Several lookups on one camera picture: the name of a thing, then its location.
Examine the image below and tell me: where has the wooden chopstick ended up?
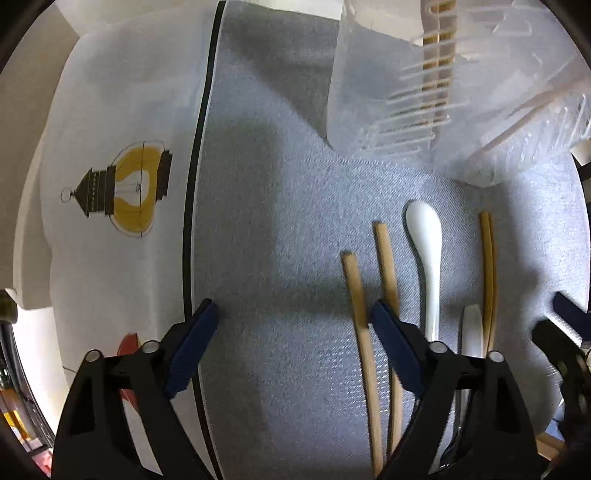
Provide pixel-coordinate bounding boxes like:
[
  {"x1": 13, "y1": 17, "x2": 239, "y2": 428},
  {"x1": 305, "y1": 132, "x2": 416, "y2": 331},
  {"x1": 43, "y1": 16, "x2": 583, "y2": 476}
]
[
  {"x1": 479, "y1": 211, "x2": 488, "y2": 355},
  {"x1": 341, "y1": 251, "x2": 384, "y2": 478},
  {"x1": 485, "y1": 212, "x2": 498, "y2": 353},
  {"x1": 421, "y1": 1, "x2": 458, "y2": 124},
  {"x1": 373, "y1": 222, "x2": 404, "y2": 457}
]

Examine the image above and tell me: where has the white ceramic spoon striped handle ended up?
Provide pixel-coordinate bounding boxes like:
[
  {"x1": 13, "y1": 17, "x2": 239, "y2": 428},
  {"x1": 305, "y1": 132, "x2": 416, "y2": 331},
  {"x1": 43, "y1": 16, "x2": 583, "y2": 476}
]
[{"x1": 406, "y1": 200, "x2": 443, "y2": 342}]

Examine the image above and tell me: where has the white cloth with lantern print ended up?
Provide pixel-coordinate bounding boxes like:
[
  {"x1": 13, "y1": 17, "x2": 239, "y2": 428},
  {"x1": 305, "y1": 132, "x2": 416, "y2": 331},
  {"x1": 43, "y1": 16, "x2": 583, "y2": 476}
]
[{"x1": 40, "y1": 4, "x2": 221, "y2": 479}]

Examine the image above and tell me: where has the clear plastic utensil holder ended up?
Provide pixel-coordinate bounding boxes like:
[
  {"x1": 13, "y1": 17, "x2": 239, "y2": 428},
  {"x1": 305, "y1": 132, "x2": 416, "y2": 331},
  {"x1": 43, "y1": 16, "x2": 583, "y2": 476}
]
[{"x1": 327, "y1": 1, "x2": 590, "y2": 187}]

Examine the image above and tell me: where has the grey woven mat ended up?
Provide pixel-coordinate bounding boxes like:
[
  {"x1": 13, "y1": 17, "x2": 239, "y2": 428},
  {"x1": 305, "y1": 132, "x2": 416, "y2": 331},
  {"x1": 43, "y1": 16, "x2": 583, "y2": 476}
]
[{"x1": 192, "y1": 2, "x2": 589, "y2": 479}]

